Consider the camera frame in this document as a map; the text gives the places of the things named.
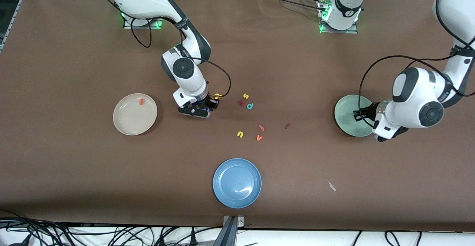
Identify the beige round plate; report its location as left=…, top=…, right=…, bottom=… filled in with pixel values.
left=113, top=93, right=158, bottom=136

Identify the blue round plate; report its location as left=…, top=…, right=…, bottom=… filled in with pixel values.
left=213, top=158, right=262, bottom=209

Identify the black cable across table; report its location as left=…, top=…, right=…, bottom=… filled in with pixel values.
left=260, top=0, right=325, bottom=11

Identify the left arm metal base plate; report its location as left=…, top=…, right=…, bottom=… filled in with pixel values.
left=317, top=0, right=358, bottom=34

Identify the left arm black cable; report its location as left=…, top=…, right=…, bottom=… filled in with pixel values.
left=358, top=0, right=475, bottom=128

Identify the green round plate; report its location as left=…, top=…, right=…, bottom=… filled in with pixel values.
left=334, top=95, right=377, bottom=138

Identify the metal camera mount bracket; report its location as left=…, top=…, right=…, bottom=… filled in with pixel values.
left=222, top=215, right=245, bottom=246

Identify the aluminium frame profile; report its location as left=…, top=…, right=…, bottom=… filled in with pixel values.
left=0, top=0, right=37, bottom=53

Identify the black cable tangle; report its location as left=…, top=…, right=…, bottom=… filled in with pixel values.
left=0, top=209, right=178, bottom=246

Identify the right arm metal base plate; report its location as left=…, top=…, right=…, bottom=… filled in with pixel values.
left=123, top=14, right=164, bottom=30

